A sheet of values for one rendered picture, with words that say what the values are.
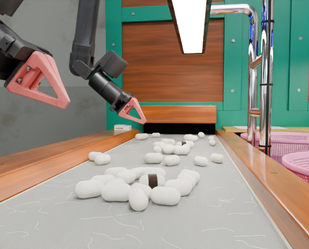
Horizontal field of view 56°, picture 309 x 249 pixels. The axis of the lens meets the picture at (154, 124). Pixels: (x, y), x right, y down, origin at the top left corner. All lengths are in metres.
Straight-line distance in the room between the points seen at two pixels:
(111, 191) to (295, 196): 0.19
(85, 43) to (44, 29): 2.84
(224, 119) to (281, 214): 0.93
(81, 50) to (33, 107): 2.80
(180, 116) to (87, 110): 2.35
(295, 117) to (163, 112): 0.51
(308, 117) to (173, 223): 1.03
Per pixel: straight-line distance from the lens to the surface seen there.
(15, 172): 0.45
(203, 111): 1.13
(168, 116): 1.14
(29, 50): 0.42
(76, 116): 3.44
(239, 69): 1.21
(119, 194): 0.34
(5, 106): 3.82
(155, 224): 0.29
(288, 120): 1.25
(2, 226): 0.32
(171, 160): 0.55
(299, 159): 0.59
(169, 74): 1.22
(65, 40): 3.58
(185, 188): 0.36
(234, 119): 1.20
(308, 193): 0.34
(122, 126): 1.11
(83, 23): 0.89
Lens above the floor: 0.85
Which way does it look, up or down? 3 degrees down
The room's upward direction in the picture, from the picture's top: straight up
